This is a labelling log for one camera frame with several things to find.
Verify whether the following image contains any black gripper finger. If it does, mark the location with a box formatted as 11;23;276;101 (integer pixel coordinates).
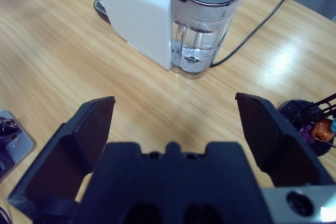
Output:
7;96;117;222
235;92;336;188

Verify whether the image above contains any purple coffee capsule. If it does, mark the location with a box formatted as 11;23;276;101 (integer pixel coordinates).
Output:
299;126;316;144

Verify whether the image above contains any orange coffee capsule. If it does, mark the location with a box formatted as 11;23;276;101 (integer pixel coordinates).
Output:
311;118;336;143

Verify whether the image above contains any white coffee machine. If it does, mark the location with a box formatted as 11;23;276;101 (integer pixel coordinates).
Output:
86;0;214;71

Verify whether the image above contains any black capsule holder with rods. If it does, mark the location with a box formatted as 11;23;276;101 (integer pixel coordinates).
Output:
278;94;336;157

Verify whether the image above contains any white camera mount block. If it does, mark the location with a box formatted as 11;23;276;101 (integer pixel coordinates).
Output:
0;110;37;183

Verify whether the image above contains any black power cable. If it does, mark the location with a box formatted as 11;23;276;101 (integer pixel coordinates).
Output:
211;0;291;67

